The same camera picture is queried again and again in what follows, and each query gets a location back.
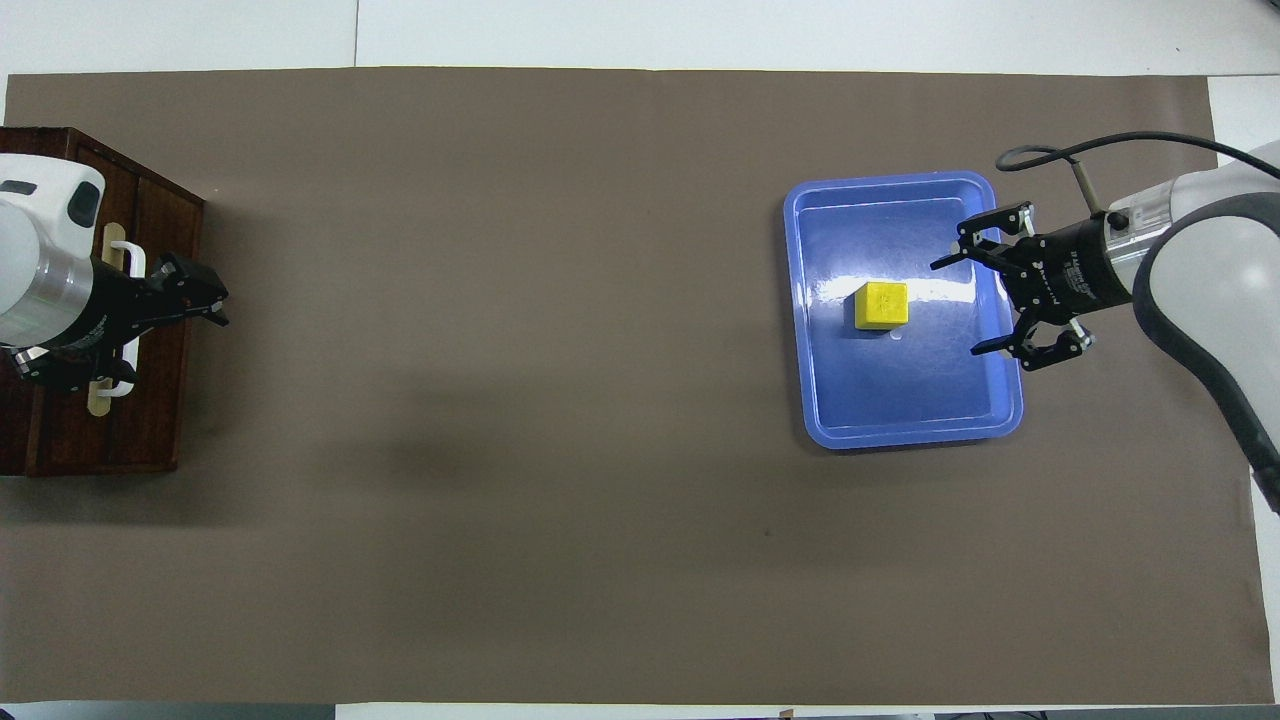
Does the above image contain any blue plastic tray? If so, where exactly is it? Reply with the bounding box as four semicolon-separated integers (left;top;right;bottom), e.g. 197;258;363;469
782;170;1026;451

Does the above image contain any white drawer handle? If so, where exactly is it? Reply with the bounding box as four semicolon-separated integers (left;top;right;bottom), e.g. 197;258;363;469
95;240;148;398

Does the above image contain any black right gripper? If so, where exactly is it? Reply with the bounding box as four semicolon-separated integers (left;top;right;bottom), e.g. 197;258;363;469
930;202;1136;373

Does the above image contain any brown table mat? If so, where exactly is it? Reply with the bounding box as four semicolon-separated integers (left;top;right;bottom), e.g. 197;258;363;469
0;66;1256;706

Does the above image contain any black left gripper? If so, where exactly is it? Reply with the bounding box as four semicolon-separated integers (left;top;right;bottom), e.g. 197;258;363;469
15;252;231;386

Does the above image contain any yellow cube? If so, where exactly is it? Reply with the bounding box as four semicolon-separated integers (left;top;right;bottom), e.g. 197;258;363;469
853;281;911;332

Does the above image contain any dark wooden cabinet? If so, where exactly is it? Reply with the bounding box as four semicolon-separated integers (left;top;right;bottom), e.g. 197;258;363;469
0;127;206;478

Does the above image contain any dark wooden drawer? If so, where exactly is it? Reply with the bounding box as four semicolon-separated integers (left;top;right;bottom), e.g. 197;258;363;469
70;135;186;473

